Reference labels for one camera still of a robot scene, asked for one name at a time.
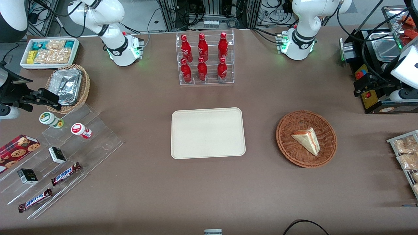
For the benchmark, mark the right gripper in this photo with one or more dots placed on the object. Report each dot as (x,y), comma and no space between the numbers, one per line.
(13,91)

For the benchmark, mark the small wicker basket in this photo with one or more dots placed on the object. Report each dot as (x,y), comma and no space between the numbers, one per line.
(85,85)

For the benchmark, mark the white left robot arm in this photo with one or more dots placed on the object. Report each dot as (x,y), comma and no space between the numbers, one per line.
(298,39)

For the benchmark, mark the yellow snack packet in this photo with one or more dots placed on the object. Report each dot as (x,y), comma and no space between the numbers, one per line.
(30,57)

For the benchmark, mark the red label yogurt cup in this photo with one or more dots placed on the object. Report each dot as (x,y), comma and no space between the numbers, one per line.
(79,129)

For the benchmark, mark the clear bagged pastry packet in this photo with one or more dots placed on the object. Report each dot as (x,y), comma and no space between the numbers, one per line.
(405,145)
(408,161)
(415,177)
(416,189)

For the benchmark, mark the green label yogurt cup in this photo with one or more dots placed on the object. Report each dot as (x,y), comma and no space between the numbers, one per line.
(49,118)

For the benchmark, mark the silver foil container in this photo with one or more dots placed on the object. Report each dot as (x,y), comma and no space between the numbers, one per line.
(67,86)

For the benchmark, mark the clear rice cracker packet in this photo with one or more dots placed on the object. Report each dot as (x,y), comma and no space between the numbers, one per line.
(42,56)
(55,44)
(61,56)

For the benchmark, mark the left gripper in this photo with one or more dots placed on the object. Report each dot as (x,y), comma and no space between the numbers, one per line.
(379,84)

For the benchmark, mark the white rectangular snack bin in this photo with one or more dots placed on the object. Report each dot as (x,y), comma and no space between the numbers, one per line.
(75,55)

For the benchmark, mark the snickers chocolate bar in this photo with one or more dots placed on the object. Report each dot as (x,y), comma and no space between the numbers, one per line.
(35,200)
(65,174)

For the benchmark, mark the red cola bottle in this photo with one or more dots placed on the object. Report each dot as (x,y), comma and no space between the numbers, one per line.
(186,50)
(202,49)
(222,71)
(223,48)
(186,73)
(202,71)

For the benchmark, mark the red tartan cookie box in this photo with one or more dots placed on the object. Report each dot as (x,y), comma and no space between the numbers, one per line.
(16,151)

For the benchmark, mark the clear acrylic bottle rack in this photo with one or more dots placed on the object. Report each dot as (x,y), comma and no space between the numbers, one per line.
(210,78)

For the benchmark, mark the large round wicker basket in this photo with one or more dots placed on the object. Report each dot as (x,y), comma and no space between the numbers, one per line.
(287,143)

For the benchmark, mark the steel warmer pan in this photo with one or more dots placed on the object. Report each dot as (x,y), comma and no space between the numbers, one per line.
(385,47)

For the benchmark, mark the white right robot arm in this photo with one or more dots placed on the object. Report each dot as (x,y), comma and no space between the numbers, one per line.
(116,49)

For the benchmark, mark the triangular sandwich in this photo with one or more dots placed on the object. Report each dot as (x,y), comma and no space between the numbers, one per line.
(307,139)

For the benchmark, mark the red sausage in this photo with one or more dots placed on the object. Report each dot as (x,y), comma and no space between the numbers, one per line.
(410,36)

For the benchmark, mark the cream rectangular serving tray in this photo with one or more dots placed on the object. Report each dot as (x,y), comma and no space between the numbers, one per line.
(207,133)

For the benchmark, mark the small grey device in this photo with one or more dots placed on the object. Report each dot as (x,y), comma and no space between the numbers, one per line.
(213,232)

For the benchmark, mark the small black box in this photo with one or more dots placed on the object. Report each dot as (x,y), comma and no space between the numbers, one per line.
(27,176)
(57,155)

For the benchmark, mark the white connector block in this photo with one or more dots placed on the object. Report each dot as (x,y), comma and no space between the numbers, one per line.
(211,23)

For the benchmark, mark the black food warmer machine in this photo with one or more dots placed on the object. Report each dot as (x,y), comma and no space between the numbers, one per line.
(375,104)

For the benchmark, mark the orange fried food piece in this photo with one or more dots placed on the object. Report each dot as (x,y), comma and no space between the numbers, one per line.
(412,20)

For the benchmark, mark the clear acrylic stepped display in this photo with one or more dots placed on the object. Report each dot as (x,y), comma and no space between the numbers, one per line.
(98,140)

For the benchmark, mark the teal snack packet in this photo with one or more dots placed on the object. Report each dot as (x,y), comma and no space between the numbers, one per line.
(38,45)
(69,44)

